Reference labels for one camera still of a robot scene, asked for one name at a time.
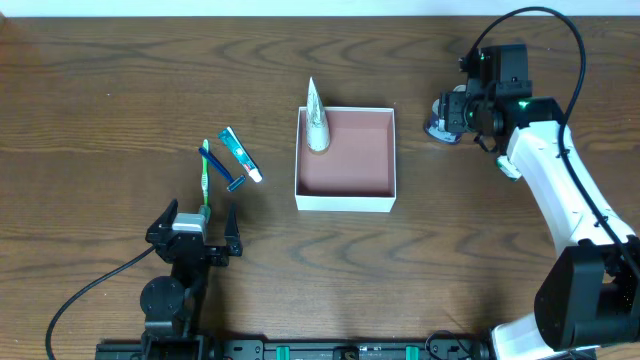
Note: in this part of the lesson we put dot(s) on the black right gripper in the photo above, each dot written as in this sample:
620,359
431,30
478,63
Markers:
451,111

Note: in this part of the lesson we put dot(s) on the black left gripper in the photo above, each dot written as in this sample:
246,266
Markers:
198,251

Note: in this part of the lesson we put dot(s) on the clear sanitizer bottle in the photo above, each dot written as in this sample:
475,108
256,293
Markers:
432,127

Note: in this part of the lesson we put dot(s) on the blue razor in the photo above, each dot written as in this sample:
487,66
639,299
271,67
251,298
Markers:
233,183

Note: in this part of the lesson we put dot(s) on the green soap box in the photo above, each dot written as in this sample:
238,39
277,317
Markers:
508,168

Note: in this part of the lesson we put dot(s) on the green toothbrush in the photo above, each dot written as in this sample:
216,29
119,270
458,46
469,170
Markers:
204,175

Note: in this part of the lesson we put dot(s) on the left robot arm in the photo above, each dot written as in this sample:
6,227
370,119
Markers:
172,304

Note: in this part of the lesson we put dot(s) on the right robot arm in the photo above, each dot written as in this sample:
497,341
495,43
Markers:
590,298

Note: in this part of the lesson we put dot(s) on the teal toothpaste tube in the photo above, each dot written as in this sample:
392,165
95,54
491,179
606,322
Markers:
229,138

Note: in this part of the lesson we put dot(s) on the white box pink interior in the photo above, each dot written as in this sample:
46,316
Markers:
357,173

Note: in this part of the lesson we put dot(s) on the white standing tube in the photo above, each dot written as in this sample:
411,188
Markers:
317,127

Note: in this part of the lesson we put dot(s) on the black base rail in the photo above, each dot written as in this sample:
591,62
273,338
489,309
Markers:
444,347

